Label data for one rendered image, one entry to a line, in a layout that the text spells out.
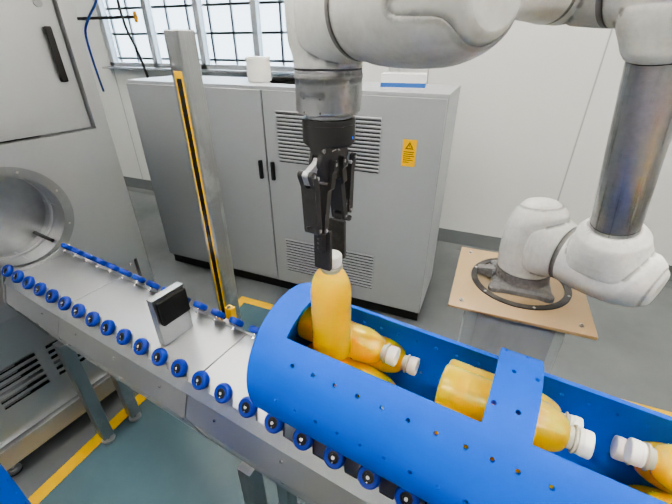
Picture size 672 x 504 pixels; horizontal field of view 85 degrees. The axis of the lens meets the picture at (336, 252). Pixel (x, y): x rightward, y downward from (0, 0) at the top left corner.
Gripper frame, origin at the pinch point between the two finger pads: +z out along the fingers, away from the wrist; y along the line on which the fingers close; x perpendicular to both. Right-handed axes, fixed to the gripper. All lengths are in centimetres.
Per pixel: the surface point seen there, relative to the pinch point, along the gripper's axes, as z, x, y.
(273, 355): 19.9, -6.4, 9.6
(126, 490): 137, -94, 15
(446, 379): 18.0, 22.2, 1.4
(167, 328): 40, -53, 1
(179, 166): 47, -203, -125
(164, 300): 30, -51, 1
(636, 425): 28, 52, -15
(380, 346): 23.4, 8.0, -5.5
